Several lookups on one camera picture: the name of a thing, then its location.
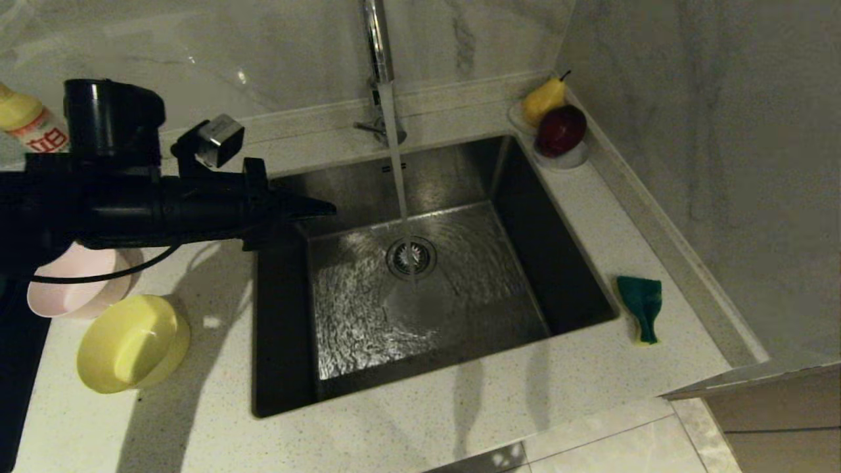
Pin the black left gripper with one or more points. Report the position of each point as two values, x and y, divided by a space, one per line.
256 203

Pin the chrome faucet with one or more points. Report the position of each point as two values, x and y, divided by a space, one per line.
378 39

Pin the yellow plastic bowl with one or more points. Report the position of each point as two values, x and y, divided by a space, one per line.
131 345

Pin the pink plastic bowl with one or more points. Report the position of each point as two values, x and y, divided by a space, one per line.
79 289

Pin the orange dish soap bottle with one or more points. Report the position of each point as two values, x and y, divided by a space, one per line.
29 125

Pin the green and yellow sponge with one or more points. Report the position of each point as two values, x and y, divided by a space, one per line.
640 302

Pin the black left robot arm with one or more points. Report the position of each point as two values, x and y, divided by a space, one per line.
98 190

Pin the round metal sink drain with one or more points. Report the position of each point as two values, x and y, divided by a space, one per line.
411 257

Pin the stainless steel sink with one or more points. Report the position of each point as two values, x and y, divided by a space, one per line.
460 309

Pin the yellow pear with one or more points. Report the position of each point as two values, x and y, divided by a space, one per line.
544 102

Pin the small white dish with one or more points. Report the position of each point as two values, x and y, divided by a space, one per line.
565 161

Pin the dark red apple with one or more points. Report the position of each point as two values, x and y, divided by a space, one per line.
560 130

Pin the black induction cooktop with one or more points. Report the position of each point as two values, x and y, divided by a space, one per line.
20 394

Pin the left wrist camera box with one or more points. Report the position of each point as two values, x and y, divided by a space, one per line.
217 141

